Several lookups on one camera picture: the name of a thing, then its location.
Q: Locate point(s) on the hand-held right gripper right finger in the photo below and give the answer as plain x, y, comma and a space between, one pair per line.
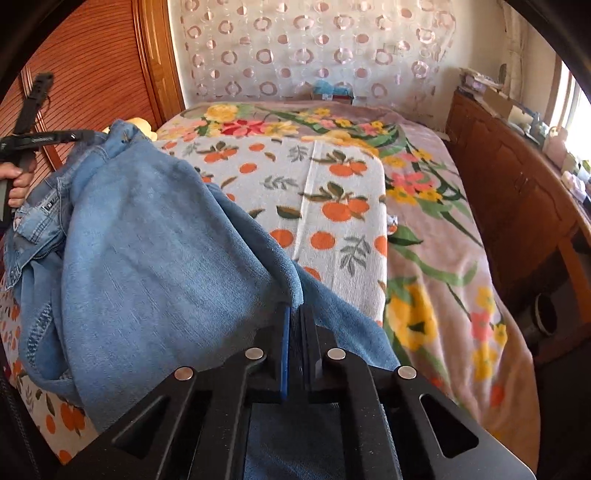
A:
310, 346

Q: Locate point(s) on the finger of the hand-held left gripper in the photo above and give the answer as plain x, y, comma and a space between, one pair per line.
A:
90, 135

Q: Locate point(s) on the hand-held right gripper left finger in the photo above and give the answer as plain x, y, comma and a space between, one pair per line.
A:
285, 355

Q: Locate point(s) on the light blue denim pants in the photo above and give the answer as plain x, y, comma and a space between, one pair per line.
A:
152, 258

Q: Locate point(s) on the person's left hand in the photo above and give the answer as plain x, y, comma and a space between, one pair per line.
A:
11, 173

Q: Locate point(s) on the yellow plush toy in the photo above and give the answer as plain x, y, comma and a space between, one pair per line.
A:
147, 129

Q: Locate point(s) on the wooden slatted panel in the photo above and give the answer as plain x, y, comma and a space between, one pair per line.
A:
92, 69

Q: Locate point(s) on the pink floral blanket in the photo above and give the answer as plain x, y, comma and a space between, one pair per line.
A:
443, 258

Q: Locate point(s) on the orange fruit print blanket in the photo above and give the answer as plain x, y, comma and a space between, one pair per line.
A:
323, 184

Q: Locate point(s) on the circle pattern sheer curtain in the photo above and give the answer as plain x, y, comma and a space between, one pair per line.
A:
300, 46

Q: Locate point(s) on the cardboard box with label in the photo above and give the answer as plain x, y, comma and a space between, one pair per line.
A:
332, 98

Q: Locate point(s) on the light blue cloth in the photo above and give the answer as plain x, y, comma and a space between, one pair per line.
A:
332, 86

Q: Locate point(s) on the wooden cabinet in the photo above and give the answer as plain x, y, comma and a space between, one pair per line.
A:
508, 175

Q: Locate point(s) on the open cardboard box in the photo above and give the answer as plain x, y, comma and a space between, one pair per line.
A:
496, 102

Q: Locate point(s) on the stack of papers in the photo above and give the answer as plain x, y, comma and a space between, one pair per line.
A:
478, 79

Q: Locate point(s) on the small round fan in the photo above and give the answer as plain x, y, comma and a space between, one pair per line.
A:
503, 73

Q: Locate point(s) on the wooden frame window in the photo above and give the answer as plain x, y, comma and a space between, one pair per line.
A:
577, 115

